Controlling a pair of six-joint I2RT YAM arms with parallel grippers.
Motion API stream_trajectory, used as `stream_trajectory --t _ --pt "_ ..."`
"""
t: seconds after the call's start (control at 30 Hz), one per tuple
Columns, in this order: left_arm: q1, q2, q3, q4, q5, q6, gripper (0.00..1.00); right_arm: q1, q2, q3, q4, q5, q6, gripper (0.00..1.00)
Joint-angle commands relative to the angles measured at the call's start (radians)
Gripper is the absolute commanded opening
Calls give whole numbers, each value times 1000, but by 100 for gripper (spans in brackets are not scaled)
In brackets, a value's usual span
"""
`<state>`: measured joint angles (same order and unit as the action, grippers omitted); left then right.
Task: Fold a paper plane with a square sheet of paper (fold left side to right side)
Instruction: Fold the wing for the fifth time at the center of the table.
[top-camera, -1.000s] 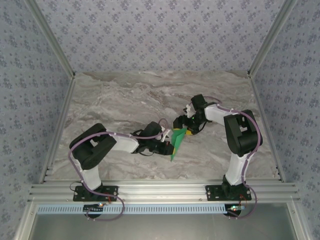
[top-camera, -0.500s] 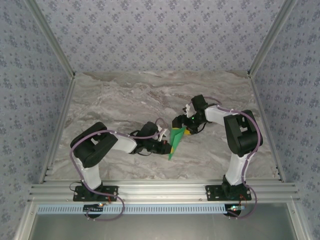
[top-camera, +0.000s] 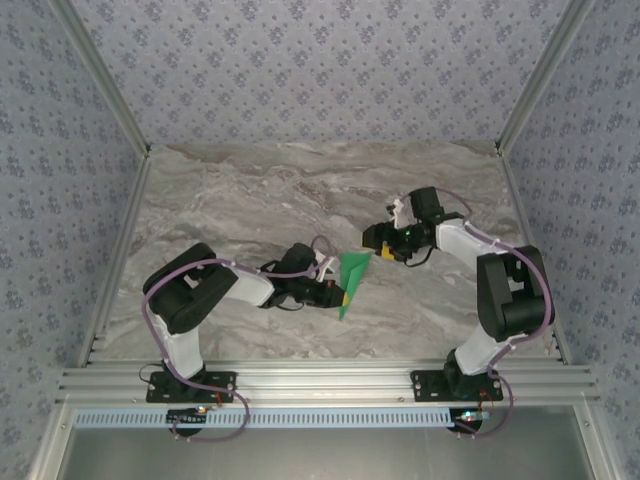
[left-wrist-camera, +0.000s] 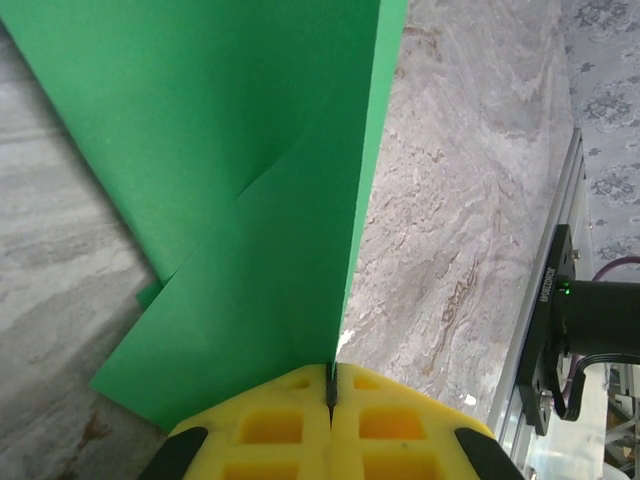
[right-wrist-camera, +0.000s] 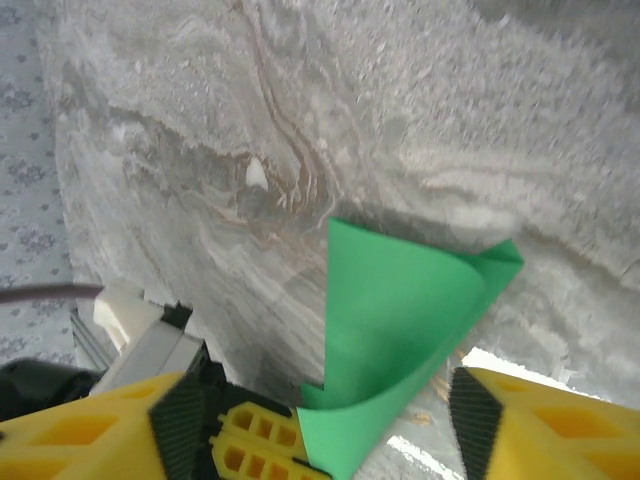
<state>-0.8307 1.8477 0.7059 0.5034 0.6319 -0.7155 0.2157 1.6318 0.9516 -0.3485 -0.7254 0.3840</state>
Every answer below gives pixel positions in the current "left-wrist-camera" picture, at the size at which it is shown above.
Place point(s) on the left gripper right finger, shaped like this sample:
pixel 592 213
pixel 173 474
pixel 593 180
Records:
pixel 400 440

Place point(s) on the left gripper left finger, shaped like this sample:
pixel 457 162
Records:
pixel 260 440

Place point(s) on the green square paper sheet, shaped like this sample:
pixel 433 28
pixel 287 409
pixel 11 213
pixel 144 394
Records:
pixel 225 150

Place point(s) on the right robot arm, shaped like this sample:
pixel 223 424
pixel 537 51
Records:
pixel 605 320

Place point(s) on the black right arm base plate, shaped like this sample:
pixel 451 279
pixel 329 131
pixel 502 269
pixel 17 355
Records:
pixel 547 300

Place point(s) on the wide aluminium mounting rail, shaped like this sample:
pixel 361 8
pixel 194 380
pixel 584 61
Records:
pixel 560 200

